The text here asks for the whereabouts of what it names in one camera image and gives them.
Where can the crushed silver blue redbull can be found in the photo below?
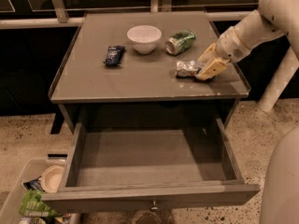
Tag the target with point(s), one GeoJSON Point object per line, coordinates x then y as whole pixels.
{"type": "Point", "coordinates": [186, 68]}

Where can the green soda can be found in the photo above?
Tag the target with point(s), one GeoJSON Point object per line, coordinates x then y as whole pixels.
{"type": "Point", "coordinates": [180, 42]}

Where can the green chip bag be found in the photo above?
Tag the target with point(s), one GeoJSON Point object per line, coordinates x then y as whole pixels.
{"type": "Point", "coordinates": [33, 206]}

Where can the white paper plate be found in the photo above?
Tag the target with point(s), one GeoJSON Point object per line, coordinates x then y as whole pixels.
{"type": "Point", "coordinates": [51, 178]}

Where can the dark blue snack bag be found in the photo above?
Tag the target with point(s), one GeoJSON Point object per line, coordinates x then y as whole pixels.
{"type": "Point", "coordinates": [34, 184]}

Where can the dark blue snack packet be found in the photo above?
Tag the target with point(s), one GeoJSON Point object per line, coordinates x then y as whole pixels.
{"type": "Point", "coordinates": [114, 55]}

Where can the white ceramic bowl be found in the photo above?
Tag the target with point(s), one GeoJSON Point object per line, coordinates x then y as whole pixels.
{"type": "Point", "coordinates": [144, 38]}

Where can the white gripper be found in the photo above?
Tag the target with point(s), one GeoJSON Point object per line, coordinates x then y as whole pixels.
{"type": "Point", "coordinates": [230, 47]}

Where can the clear plastic storage bin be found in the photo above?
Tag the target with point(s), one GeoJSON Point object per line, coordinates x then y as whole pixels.
{"type": "Point", "coordinates": [33, 169]}

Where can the open grey top drawer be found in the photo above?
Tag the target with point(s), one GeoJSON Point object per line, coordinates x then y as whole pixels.
{"type": "Point", "coordinates": [118, 169]}

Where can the metal drawer knob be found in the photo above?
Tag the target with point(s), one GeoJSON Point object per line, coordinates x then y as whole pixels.
{"type": "Point", "coordinates": [154, 207]}

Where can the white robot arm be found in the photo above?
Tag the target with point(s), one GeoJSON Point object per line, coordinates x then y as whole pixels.
{"type": "Point", "coordinates": [271, 20]}

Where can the grey cabinet table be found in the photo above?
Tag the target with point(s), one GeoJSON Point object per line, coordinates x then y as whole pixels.
{"type": "Point", "coordinates": [83, 78]}

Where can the metal railing frame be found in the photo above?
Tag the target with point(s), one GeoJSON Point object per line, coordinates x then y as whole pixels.
{"type": "Point", "coordinates": [75, 17]}

